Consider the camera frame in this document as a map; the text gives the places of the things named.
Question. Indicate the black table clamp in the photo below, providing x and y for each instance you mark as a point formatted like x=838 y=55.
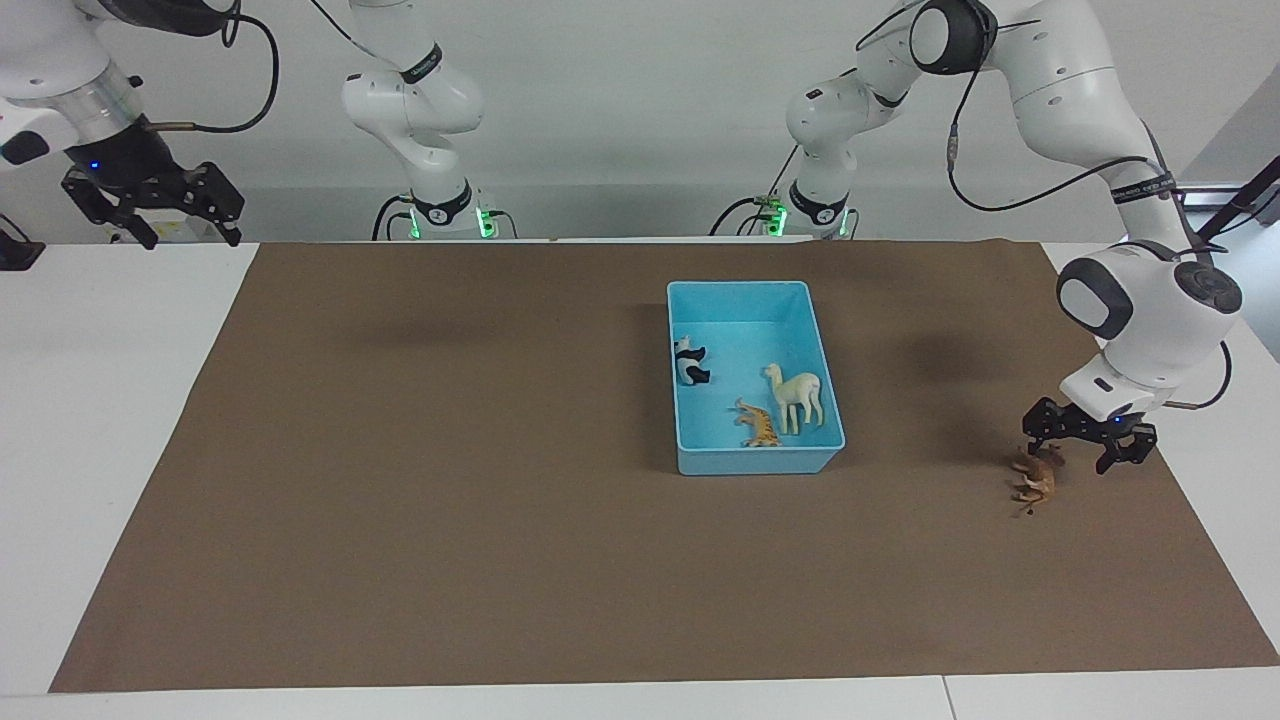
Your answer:
x=15 y=255

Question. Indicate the white box yellow label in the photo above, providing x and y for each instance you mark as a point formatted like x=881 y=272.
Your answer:
x=175 y=230

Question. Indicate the light blue storage box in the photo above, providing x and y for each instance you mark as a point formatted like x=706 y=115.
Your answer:
x=750 y=320

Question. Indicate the small brown horse toy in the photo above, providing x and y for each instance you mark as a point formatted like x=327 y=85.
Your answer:
x=1037 y=482

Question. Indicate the small white box green light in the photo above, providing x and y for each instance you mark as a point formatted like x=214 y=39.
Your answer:
x=772 y=215
x=487 y=215

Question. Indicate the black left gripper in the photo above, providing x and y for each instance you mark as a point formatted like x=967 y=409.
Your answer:
x=1095 y=428

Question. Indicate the brown table mat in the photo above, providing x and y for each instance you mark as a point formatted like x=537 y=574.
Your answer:
x=450 y=450

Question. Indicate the black white panda toy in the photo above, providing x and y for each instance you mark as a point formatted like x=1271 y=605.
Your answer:
x=690 y=362

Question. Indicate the orange striped tiger toy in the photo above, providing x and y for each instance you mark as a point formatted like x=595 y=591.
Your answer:
x=760 y=428

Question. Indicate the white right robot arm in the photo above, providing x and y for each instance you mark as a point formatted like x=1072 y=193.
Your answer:
x=420 y=100

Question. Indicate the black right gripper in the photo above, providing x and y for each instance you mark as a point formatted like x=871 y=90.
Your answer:
x=120 y=160

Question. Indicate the black camera stand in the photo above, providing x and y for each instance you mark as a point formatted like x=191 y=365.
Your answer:
x=1240 y=200

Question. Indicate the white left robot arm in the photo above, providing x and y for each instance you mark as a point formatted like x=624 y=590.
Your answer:
x=1060 y=90

